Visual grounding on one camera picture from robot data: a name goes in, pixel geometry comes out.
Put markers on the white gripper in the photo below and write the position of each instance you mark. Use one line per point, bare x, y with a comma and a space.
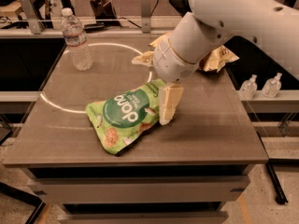
172, 61

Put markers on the green rice chip bag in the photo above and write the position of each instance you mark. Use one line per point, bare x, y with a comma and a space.
120, 120

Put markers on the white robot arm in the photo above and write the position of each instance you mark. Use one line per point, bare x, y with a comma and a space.
269, 25

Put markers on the brown yellow chip bag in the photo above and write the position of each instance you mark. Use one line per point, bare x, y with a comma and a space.
217, 59

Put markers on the small sanitizer bottle left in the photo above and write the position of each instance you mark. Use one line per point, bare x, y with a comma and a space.
248, 88

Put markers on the small sanitizer bottle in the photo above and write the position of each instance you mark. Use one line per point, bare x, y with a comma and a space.
272, 86
248, 88

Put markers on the clear plastic water bottle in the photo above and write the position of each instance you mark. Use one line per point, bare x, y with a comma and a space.
75, 39

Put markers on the grey cabinet with drawers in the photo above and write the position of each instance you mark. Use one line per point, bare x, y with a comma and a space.
180, 173

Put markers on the small sanitizer bottle right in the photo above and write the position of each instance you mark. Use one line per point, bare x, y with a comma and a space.
272, 86

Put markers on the middle metal rail bracket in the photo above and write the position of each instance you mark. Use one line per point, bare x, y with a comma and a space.
145, 16

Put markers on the metal rail bracket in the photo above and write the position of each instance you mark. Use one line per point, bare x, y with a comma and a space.
145, 16
35, 25

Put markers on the left metal rail bracket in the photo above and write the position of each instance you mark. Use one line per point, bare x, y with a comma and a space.
35, 25

